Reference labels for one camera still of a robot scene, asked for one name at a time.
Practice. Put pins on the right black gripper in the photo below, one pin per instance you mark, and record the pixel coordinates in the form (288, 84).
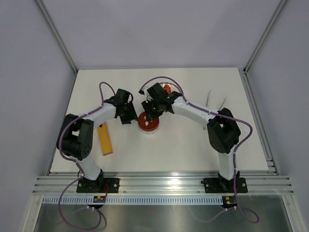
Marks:
(146, 106)

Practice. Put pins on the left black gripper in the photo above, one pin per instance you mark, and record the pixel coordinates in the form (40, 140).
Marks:
(132, 115)

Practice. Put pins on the red lunch box lid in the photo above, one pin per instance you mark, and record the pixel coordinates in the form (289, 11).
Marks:
(148, 123)

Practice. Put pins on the metal food tongs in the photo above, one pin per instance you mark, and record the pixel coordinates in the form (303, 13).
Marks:
(215, 100)

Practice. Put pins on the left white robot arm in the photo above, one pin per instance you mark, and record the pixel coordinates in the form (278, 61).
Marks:
(75, 140)

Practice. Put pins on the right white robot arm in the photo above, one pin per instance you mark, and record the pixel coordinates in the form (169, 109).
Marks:
(223, 131)

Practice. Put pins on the yellow wooden block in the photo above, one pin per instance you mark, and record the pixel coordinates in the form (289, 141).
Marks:
(104, 139)

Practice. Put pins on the orange carrot piece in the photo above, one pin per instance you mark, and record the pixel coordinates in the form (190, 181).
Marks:
(167, 89)

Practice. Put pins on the white patterned plate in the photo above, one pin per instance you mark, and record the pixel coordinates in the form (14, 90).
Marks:
(172, 86)

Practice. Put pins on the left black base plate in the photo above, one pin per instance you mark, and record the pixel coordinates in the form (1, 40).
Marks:
(111, 185)

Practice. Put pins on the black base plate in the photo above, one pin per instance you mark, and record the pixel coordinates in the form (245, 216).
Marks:
(221, 185)
(111, 185)

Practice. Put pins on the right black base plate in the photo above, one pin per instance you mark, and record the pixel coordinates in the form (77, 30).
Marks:
(221, 185)

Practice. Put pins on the perforated cable tray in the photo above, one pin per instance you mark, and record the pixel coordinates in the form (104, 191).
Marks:
(133, 200)

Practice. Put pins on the left aluminium frame post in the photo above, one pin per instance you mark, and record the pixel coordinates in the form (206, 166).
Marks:
(56, 35)

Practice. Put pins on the aluminium frame post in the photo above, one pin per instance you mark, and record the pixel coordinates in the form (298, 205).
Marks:
(266, 33)
(56, 35)

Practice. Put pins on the right side aluminium rail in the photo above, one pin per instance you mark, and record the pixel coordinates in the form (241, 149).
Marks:
(266, 146)

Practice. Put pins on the aluminium rail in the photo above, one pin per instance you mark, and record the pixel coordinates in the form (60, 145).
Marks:
(266, 146)
(165, 183)

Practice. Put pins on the aluminium front rail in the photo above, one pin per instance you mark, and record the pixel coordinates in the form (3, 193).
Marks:
(165, 183)

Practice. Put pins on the right aluminium frame post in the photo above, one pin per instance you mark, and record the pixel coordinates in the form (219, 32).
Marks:
(266, 33)

